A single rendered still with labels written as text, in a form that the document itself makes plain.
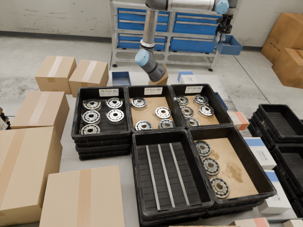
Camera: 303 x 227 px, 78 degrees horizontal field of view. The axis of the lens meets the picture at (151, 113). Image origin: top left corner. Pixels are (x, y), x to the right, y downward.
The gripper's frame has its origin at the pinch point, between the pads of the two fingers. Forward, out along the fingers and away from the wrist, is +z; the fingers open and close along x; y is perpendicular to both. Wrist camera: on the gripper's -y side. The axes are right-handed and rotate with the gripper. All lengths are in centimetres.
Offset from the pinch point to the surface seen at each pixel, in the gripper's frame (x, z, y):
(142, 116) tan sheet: -59, 25, 54
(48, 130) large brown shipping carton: -107, 15, 72
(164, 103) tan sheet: -43, 26, 40
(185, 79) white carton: -20.6, 32.1, 3.8
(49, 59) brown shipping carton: -132, 17, -4
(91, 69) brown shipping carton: -97, 20, 7
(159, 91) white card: -46, 21, 34
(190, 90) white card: -24.0, 22.8, 30.8
